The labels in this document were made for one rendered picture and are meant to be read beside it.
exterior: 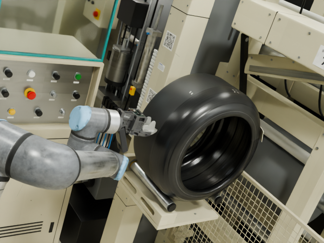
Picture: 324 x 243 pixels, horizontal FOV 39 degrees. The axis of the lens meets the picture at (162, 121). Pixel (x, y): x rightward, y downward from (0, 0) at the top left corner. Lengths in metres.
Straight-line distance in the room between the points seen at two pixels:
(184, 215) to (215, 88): 0.64
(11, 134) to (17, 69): 1.12
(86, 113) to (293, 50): 0.88
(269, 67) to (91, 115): 0.94
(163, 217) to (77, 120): 0.65
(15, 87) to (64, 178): 1.18
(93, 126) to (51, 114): 0.78
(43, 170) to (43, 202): 1.54
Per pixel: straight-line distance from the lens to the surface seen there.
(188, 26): 2.06
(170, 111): 1.84
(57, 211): 2.72
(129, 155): 2.20
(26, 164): 1.08
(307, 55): 1.91
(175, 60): 2.09
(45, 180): 1.11
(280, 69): 2.15
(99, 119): 1.63
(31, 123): 2.37
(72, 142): 1.65
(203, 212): 2.26
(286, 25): 1.99
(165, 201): 2.02
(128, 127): 1.74
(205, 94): 1.85
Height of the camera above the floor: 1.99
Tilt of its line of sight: 23 degrees down
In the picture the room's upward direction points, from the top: 18 degrees clockwise
